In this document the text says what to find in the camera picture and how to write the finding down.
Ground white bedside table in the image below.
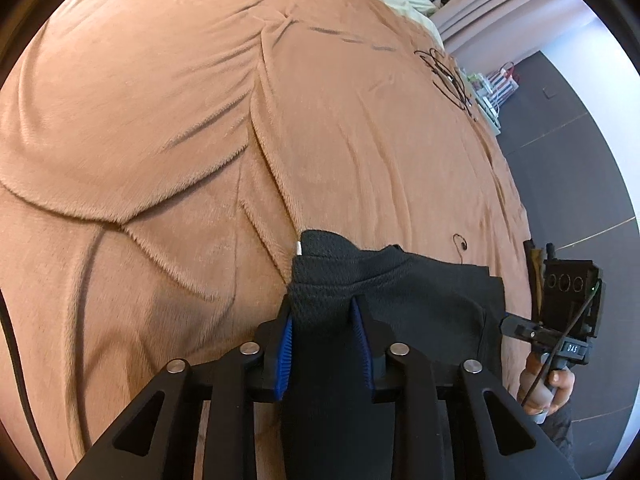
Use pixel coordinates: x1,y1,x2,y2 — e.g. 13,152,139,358
465,67,501,136

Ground striped paper bag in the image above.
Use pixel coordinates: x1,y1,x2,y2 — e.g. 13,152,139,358
487,60,519,106

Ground grey printed pants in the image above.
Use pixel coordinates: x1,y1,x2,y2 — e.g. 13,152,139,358
542,402,576,466

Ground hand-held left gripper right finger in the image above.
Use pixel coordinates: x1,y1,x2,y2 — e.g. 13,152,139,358
349,298,581,480

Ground person's right hand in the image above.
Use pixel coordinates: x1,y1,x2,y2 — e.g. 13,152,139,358
519,362,576,423

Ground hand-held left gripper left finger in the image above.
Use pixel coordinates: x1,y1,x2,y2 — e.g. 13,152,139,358
65,300,296,480

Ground brown plush blanket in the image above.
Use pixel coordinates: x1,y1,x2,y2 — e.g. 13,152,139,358
0,0,532,480

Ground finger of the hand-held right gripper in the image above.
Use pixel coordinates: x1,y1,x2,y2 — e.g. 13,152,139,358
500,312,546,344

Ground pink curtain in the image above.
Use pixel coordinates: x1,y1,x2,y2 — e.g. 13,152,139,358
430,0,571,56

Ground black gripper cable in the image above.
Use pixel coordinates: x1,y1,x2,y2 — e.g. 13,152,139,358
521,285,605,406
0,290,58,480

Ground coiled black cable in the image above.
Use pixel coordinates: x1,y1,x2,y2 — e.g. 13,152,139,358
419,47,477,122

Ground black garment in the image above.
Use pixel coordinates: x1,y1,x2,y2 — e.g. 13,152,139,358
280,230,506,480

